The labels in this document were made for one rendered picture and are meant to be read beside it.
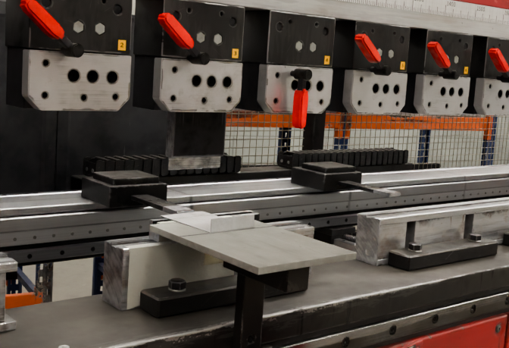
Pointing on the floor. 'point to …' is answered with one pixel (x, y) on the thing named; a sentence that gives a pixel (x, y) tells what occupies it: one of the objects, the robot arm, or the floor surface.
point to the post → (313, 132)
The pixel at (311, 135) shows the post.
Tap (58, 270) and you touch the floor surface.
